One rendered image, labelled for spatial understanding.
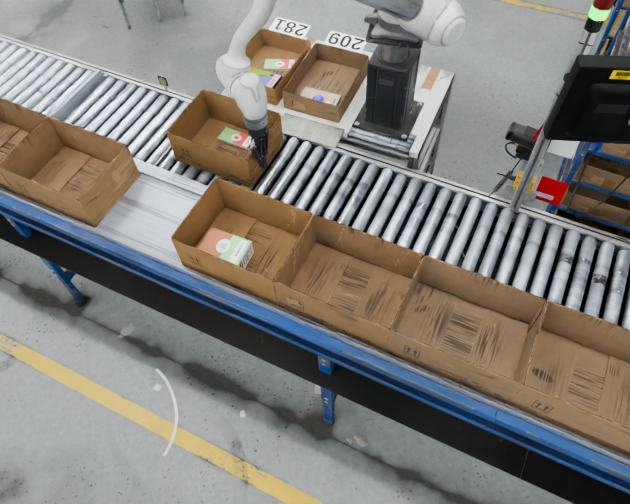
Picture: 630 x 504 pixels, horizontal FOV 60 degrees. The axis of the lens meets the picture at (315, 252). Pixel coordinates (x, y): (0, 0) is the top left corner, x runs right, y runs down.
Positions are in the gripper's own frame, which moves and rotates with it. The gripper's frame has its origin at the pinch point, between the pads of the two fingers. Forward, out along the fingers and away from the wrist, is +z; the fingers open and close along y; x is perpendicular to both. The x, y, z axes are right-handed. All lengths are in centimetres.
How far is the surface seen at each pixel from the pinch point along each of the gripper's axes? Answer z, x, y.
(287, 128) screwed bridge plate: 10.3, 4.9, 29.7
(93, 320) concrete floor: 86, 74, -68
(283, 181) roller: 10.8, -8.0, 1.3
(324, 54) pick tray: 6, 10, 79
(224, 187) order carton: -15.6, -2.6, -29.2
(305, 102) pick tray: 3.4, 1.3, 41.6
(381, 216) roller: 11, -53, 1
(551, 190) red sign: 0, -110, 32
